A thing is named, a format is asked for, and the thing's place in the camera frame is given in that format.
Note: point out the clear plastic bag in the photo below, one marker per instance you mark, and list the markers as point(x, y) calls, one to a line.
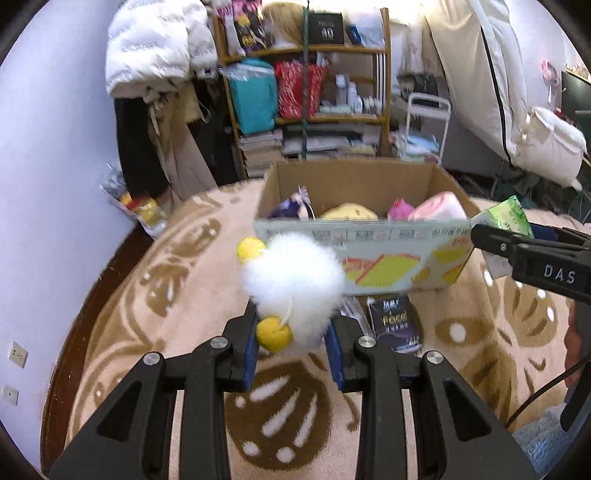
point(247, 70)

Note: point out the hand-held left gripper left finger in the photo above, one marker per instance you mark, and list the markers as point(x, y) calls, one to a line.
point(250, 364)

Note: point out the beige hanging coat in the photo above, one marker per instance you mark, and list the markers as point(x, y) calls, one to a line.
point(184, 152)

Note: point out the white utility cart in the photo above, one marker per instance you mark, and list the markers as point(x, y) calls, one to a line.
point(427, 104)

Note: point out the yellow plush toy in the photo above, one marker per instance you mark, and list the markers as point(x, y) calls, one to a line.
point(348, 212)

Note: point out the black tote bag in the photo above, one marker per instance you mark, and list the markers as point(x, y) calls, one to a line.
point(217, 134)

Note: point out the wooden shelf rack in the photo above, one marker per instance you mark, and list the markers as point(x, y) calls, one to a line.
point(323, 50)

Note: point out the black pink patterned bag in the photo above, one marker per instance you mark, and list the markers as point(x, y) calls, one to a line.
point(244, 27)

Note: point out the red gift bag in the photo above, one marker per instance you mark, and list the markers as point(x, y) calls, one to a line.
point(291, 90)

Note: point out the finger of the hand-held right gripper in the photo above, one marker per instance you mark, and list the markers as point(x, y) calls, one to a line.
point(570, 237)
point(491, 240)

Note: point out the white wall socket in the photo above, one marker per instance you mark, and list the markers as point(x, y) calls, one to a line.
point(18, 354)
point(10, 393)

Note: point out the black hanging coat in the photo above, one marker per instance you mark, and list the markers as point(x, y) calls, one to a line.
point(138, 147)

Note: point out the white fluffy plush toy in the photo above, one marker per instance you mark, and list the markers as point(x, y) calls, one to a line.
point(295, 281)

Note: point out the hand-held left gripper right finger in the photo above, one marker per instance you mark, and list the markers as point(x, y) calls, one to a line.
point(333, 364)

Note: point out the pile of magazines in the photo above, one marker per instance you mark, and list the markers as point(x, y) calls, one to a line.
point(332, 143)

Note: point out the printed cardboard box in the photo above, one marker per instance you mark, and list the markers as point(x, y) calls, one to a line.
point(401, 272)

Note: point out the mint green pouch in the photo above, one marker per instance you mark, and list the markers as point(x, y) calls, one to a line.
point(334, 110)

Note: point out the black soft packet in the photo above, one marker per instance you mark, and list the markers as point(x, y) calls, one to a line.
point(395, 323)

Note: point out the stack of books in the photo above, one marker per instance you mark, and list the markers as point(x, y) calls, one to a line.
point(261, 152)

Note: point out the person's right hand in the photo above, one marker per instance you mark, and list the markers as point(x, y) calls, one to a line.
point(577, 332)

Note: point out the blonde wig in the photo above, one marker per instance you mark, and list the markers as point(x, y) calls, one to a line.
point(284, 23)

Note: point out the white puffer jacket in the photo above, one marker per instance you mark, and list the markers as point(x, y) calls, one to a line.
point(152, 46)

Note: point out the pink roll plush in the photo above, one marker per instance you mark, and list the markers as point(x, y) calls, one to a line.
point(438, 207)

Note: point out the green tissue pack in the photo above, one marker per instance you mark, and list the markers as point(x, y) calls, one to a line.
point(508, 214)

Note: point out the pink desk fan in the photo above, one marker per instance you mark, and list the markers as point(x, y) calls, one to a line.
point(550, 74)

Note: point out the green pole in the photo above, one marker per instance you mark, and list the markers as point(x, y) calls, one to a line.
point(305, 92)

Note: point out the blue white cloth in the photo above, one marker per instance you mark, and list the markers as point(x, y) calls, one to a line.
point(415, 145)

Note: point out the purple white plush doll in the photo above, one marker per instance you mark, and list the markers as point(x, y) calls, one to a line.
point(295, 207)

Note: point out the white plastic bag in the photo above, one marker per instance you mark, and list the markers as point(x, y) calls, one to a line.
point(367, 27)

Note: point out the beige butterfly blanket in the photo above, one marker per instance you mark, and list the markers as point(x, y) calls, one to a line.
point(194, 286)

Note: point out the cream office chair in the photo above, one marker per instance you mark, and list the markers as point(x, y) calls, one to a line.
point(461, 69)

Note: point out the plastic bag of toys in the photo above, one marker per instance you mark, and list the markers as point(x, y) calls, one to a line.
point(138, 207)

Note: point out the person's blue fleece clothing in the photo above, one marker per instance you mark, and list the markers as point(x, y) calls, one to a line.
point(545, 443)

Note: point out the teal paper bag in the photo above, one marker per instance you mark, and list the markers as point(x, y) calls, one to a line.
point(254, 101)

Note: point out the black monitor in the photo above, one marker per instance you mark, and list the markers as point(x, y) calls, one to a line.
point(577, 92)

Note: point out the group of toiletry bottles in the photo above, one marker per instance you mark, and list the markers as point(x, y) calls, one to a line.
point(355, 94)

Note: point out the black cardboard box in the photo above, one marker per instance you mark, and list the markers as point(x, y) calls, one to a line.
point(325, 28)

